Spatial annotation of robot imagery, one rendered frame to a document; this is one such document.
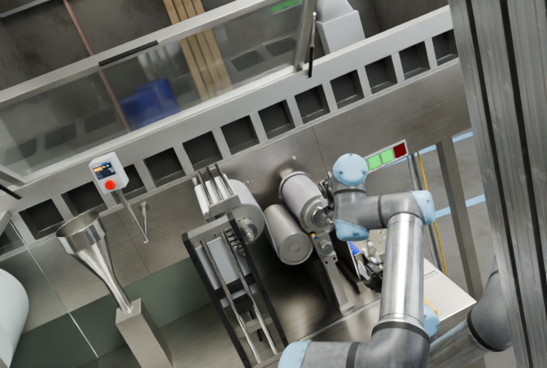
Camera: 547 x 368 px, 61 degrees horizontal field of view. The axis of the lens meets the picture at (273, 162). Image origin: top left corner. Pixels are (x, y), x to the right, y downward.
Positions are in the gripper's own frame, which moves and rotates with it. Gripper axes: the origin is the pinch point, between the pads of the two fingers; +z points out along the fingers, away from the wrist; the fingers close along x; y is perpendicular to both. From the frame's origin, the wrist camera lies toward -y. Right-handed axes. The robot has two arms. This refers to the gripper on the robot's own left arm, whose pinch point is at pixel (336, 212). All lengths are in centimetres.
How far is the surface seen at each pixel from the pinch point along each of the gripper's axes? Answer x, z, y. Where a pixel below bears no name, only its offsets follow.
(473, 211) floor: -135, 196, -10
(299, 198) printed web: 4.5, 20.6, 12.9
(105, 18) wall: 78, 541, 558
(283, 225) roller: 13.2, 24.9, 7.6
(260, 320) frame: 33.4, 20.3, -17.7
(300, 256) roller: 12.6, 25.8, -4.6
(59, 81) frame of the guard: 54, -32, 54
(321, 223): 2.2, 18.0, 1.4
